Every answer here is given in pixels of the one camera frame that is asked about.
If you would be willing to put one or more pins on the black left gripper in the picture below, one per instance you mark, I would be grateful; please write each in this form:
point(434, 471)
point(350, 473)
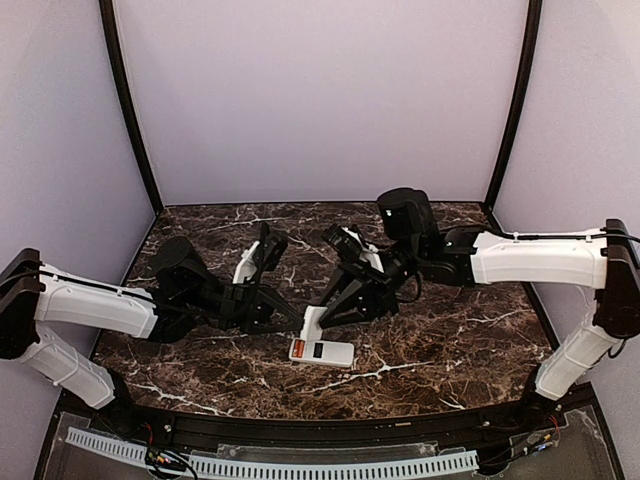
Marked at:
point(245, 307)

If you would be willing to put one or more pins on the white battery cover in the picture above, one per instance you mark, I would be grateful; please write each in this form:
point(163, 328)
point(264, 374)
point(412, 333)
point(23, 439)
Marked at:
point(311, 330)

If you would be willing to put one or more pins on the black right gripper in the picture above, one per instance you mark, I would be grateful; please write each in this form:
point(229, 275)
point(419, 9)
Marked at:
point(368, 288)

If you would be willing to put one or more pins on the black corner frame post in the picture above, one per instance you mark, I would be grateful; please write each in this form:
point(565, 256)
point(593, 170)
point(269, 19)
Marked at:
point(521, 83)
point(126, 102)

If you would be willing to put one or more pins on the black corner frame post right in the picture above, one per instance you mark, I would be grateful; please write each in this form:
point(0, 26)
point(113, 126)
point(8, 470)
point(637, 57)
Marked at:
point(521, 83)

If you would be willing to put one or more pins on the white slotted cable duct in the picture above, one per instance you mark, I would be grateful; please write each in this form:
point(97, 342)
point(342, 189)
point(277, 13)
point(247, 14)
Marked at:
point(243, 462)

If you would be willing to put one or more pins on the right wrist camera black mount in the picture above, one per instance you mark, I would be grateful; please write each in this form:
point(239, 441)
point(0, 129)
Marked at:
point(351, 246)

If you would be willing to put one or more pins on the black front rail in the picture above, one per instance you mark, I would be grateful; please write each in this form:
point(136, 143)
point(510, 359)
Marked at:
point(186, 431)

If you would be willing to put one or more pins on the white remote control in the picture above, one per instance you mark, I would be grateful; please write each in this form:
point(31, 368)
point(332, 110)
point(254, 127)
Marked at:
point(326, 353)

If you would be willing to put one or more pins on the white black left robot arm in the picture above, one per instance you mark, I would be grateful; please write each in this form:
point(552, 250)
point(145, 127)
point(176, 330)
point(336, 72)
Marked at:
point(187, 294)

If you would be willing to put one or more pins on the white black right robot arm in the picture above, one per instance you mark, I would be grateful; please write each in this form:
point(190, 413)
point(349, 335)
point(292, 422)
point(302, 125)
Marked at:
point(603, 260)

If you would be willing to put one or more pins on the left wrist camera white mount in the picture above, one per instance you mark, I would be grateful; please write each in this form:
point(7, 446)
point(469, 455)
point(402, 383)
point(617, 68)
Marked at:
point(262, 256)

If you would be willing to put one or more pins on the black corner frame post left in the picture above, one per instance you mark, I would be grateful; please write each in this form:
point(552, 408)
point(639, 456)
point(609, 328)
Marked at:
point(126, 102)

